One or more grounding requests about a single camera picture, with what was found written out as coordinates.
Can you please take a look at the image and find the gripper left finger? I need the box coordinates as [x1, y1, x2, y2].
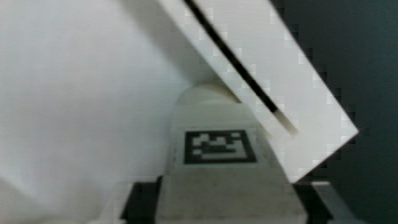
[117, 176, 164, 224]

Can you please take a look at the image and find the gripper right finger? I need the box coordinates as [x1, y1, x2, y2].
[295, 181, 370, 224]

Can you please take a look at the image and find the white table leg with tag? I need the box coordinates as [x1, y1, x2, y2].
[155, 82, 307, 224]

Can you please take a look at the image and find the white square tabletop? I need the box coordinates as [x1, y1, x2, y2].
[0, 0, 217, 224]

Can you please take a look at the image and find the white U-shaped obstacle fence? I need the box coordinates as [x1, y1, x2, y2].
[185, 0, 359, 181]

